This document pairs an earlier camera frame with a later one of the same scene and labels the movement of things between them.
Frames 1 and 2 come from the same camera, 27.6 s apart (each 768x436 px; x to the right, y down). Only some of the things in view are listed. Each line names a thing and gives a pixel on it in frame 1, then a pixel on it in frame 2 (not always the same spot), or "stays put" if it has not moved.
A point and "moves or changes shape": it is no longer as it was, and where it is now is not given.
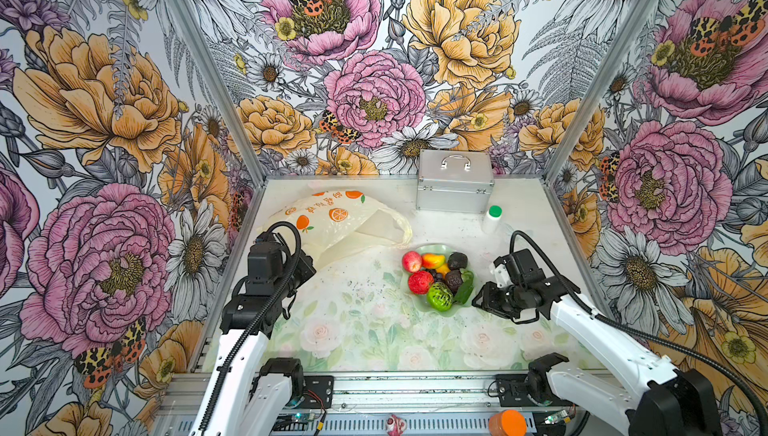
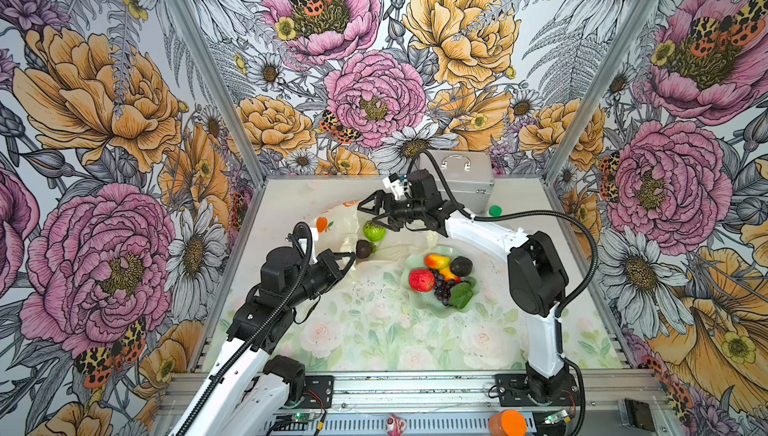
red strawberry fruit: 420,282 stays put
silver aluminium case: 455,181 stays put
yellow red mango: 433,260 stays put
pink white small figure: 395,426 stays put
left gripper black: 305,266 -> 328,260
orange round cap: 507,423 stays put
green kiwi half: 439,297 -> 374,231
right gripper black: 488,294 -> 381,196
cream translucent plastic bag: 331,223 moves or changes shape
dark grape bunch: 453,280 -> 363,248
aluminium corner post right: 614,70 stays put
